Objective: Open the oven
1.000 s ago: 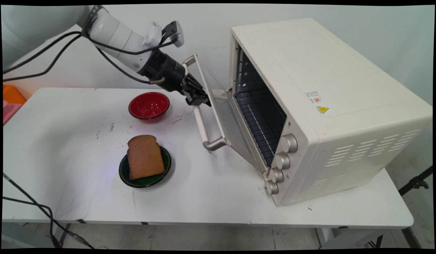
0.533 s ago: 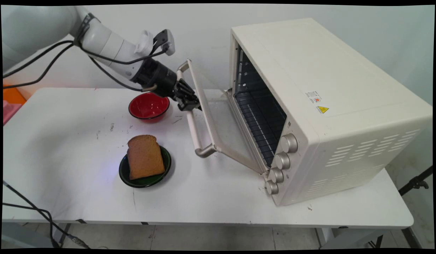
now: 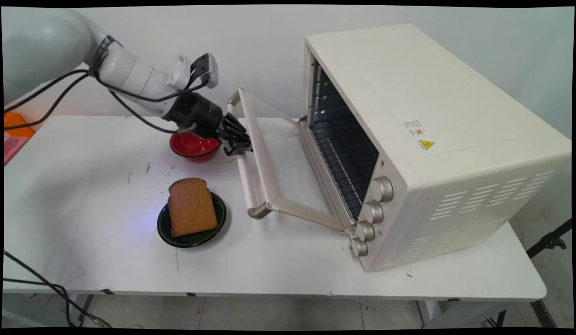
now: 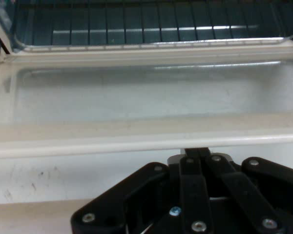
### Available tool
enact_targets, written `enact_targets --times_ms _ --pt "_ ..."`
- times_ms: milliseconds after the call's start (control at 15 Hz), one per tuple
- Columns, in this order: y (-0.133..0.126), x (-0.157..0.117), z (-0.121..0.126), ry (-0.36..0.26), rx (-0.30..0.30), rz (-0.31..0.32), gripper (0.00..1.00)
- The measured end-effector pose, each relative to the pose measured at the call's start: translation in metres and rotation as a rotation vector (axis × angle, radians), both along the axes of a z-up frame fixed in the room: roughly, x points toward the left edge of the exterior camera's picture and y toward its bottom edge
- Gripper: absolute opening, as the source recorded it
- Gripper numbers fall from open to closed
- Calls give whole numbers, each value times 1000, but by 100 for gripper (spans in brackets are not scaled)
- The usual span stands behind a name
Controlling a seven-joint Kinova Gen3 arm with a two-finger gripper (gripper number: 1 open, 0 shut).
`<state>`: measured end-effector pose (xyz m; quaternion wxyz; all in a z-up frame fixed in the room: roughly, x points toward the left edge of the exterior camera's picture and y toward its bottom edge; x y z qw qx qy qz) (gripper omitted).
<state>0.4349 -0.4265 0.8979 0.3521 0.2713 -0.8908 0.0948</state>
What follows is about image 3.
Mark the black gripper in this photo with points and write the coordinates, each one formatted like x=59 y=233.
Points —
x=197 y=115

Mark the cream glass oven door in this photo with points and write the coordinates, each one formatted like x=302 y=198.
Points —
x=288 y=177

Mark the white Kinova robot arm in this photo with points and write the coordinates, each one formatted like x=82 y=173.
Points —
x=55 y=46

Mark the red bowl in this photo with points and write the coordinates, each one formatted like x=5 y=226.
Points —
x=194 y=150

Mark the brown bread slice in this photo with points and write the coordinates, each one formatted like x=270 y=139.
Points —
x=191 y=207

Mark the dark green plate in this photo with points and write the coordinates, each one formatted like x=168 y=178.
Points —
x=194 y=237

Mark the silver oven knob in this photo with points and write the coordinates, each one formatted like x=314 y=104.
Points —
x=374 y=211
x=365 y=231
x=382 y=188
x=359 y=247

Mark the cream toaster oven body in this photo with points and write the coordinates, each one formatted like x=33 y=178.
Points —
x=455 y=139

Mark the orange plastic object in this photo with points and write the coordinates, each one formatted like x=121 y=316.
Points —
x=15 y=123

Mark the pink plastic object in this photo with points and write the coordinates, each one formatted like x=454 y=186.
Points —
x=12 y=145

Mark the black tripod stand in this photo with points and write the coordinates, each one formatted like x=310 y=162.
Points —
x=551 y=241

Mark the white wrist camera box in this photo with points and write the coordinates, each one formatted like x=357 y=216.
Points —
x=194 y=70

